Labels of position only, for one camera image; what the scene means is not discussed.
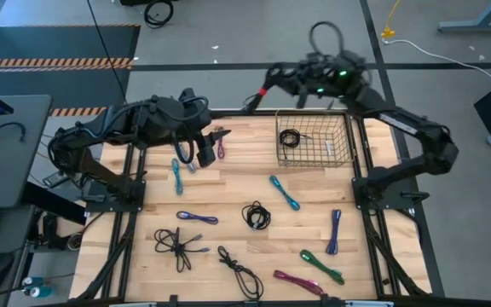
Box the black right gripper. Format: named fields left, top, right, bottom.
left=245, top=59, right=315, bottom=113

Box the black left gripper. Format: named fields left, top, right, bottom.
left=185, top=111, right=232, bottom=168

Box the purple braided USB-C cable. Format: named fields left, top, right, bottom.
left=214, top=126, right=227, bottom=160

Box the grey braided USB-C cable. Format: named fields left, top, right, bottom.
left=179, top=144, right=198, bottom=174

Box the black USB-C cable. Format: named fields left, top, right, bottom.
left=217, top=245, right=265, bottom=301
left=278, top=128, right=313, bottom=161
left=240, top=200, right=272, bottom=231

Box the teal braided USB-C cable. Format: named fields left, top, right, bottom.
left=269, top=174, right=302, bottom=212
left=170, top=157, right=185, bottom=197

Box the gold wire basket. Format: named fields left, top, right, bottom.
left=274, top=109, right=355, bottom=168

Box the blue braided USB-C cable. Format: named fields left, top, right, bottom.
left=176, top=210, right=220, bottom=226
left=325, top=208, right=343, bottom=256

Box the magenta braided USB-C cable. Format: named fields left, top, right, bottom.
left=272, top=269, right=326, bottom=297

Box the green braided USB-C cable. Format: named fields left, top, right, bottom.
left=299, top=249, right=346, bottom=286

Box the black striped-edge floor mat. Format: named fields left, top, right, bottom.
left=0, top=24, right=141, bottom=65
left=0, top=63, right=134, bottom=117

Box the blue-grey leg desk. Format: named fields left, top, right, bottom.
left=436, top=0, right=491, bottom=34

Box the black side desk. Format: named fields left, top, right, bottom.
left=0, top=94, right=54, bottom=210

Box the teal bottle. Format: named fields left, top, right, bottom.
left=22, top=285, right=55, bottom=299
left=20, top=275, right=46, bottom=287

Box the black aluminium rig frame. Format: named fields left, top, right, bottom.
left=70, top=108, right=434, bottom=307

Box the yellow hanging cable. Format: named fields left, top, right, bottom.
left=380, top=0, right=401, bottom=40

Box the black floor cable coil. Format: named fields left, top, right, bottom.
left=142, top=0, right=176, bottom=30

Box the black hanging cable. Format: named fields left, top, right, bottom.
left=85, top=0, right=128, bottom=107

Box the white floor cable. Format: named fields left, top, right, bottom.
left=382, top=38, right=491, bottom=89

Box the black curved strap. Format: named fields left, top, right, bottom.
left=0, top=121, right=27, bottom=142

